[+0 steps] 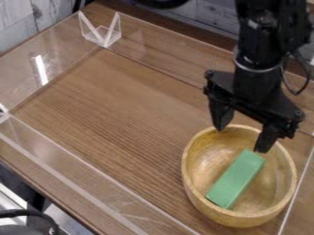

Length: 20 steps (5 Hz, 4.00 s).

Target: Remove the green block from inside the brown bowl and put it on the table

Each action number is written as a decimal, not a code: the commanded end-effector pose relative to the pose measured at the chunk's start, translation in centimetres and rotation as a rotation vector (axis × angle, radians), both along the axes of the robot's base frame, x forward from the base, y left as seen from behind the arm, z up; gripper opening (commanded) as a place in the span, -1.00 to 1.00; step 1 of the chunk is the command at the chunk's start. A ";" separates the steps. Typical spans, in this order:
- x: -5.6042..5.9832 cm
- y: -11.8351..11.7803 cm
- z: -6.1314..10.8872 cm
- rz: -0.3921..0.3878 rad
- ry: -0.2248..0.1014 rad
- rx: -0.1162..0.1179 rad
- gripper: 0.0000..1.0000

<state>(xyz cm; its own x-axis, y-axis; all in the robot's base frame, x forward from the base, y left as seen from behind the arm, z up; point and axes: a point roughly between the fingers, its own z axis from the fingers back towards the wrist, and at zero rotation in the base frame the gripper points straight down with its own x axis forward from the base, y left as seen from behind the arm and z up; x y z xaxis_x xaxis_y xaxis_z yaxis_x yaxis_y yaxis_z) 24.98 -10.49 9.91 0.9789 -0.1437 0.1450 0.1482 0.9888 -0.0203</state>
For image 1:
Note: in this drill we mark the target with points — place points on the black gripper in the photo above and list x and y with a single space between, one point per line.
253 92

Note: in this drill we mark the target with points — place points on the green rectangular block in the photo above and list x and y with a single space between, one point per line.
234 181

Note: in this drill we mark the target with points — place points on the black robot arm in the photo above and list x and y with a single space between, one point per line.
274 30

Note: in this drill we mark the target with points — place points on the brown wooden bowl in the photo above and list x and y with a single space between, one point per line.
207 156

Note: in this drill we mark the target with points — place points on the clear acrylic corner bracket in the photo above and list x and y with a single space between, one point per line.
104 36

